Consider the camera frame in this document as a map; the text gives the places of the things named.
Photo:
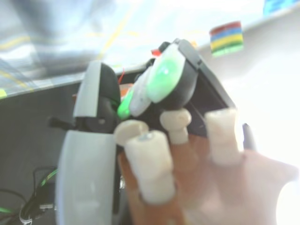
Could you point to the orange toy ukulele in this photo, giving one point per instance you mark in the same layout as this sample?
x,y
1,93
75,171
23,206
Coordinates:
x,y
194,164

